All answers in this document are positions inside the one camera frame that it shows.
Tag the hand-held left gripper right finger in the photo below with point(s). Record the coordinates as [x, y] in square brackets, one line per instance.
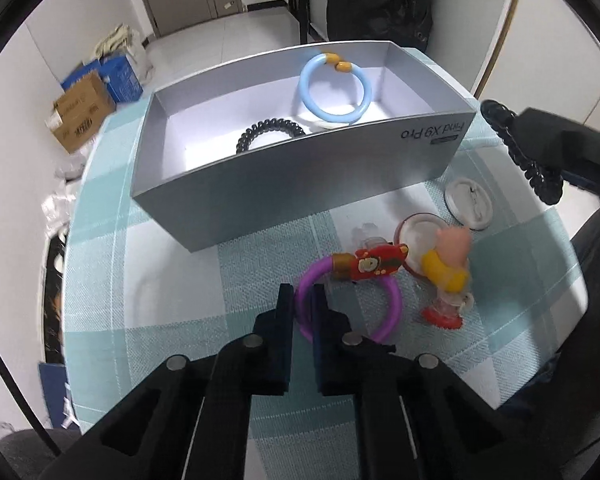
[320, 320]

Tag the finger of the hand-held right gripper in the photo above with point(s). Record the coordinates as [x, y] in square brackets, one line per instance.
[585, 181]
[560, 140]

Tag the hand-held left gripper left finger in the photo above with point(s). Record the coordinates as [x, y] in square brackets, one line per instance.
[285, 320]

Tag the white pin badge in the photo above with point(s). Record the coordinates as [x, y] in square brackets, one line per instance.
[467, 210]

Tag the red-rimmed pin badge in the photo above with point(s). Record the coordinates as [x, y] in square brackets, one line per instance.
[415, 232]

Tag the grey cardboard box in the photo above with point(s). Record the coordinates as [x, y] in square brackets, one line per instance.
[280, 185]

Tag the yellow pink cartoon figure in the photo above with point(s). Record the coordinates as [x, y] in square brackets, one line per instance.
[447, 265]

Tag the clear plastic hair clip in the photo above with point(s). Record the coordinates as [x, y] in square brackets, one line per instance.
[367, 235]

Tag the black bag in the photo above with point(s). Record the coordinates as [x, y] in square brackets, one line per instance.
[380, 5]

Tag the grey plastic parcel bags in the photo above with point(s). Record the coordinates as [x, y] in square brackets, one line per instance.
[57, 207]

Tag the brown cardboard box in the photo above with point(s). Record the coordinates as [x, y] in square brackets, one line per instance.
[80, 110]

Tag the blue cardboard box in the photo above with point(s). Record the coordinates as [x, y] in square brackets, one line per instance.
[122, 75]

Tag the white bag with cloth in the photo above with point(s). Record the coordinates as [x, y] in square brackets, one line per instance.
[120, 45]

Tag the black metal frame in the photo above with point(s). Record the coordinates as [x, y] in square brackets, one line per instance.
[300, 0]

